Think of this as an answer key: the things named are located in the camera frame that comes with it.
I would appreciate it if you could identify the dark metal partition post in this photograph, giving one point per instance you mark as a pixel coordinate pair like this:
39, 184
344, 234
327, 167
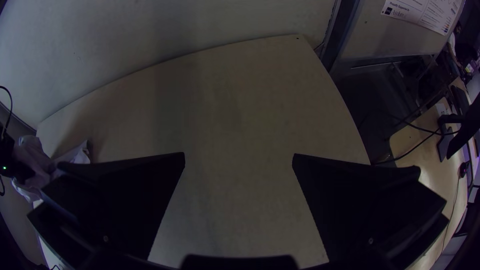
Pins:
339, 30

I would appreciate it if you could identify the wooden desk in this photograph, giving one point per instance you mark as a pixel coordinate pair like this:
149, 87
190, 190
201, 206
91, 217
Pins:
420, 153

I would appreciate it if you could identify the white paper poster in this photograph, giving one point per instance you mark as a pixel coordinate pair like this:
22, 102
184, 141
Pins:
423, 13

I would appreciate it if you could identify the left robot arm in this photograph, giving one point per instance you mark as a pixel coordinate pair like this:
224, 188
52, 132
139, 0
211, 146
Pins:
9, 157

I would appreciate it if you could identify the black monitor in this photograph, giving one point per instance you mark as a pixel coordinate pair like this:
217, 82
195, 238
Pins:
465, 135

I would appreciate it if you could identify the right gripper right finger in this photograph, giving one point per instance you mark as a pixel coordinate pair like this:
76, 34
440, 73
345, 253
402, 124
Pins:
360, 210

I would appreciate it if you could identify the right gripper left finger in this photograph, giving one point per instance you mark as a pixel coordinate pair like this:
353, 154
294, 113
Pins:
120, 202

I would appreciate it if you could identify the white t-shirt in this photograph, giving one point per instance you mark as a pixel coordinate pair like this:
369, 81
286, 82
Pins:
33, 157

